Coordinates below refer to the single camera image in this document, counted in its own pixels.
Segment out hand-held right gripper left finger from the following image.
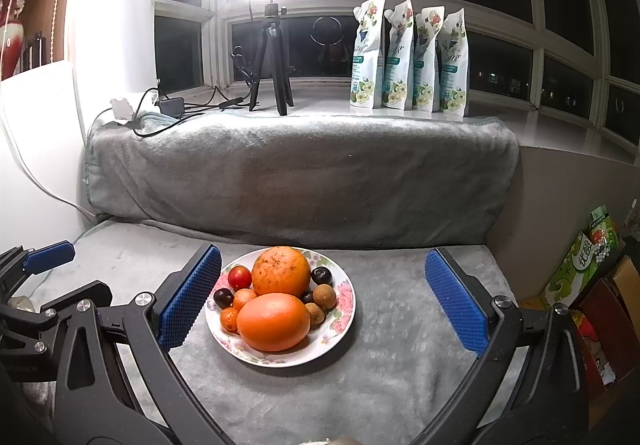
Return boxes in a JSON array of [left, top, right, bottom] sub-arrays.
[[54, 244, 226, 445]]

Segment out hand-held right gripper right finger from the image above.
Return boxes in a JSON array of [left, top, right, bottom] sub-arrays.
[[415, 247, 588, 445]]

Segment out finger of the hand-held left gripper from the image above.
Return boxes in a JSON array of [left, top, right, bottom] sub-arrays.
[[0, 281, 114, 355], [0, 241, 76, 299]]

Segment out red cherry tomato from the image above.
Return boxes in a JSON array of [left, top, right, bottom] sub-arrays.
[[228, 265, 253, 291]]

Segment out small mandarin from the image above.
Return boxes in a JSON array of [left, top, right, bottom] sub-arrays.
[[233, 289, 258, 312]]

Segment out large smooth orange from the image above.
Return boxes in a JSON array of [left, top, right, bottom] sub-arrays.
[[236, 292, 311, 352]]

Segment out speckled orange fruit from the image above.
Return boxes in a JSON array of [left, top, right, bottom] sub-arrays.
[[251, 247, 312, 299]]

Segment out floral rim white plate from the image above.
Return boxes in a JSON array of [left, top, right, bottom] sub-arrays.
[[205, 247, 356, 369]]

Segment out green printed carton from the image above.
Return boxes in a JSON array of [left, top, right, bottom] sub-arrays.
[[542, 230, 602, 312]]

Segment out dark red box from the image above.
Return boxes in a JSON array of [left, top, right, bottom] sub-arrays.
[[570, 277, 640, 407]]

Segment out grey plush cushion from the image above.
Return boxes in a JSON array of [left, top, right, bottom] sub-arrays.
[[82, 114, 521, 247]]

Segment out green printed packet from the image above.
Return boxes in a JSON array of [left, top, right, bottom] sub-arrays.
[[587, 206, 621, 252]]

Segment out brown cardboard box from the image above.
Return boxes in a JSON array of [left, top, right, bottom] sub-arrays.
[[610, 255, 640, 327]]

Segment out folded light blue towel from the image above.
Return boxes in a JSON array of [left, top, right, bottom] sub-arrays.
[[135, 110, 177, 136]]

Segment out black power adapter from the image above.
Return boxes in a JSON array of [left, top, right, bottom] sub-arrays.
[[155, 97, 185, 116]]

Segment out white window sill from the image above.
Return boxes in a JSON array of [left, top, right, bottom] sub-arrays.
[[165, 79, 640, 162]]

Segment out white floral refill pouch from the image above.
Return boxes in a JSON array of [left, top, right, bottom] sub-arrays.
[[439, 9, 470, 117], [412, 7, 442, 114], [382, 0, 415, 112], [349, 0, 387, 110]]

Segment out red white vase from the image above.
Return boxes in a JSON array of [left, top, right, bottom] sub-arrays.
[[0, 0, 32, 76]]

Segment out black tripod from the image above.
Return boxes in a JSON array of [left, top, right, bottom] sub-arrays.
[[248, 0, 295, 117]]

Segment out white cable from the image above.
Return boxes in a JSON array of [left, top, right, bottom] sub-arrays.
[[0, 100, 97, 222]]

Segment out power adapter and cables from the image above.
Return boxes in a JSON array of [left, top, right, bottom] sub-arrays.
[[132, 45, 262, 138]]

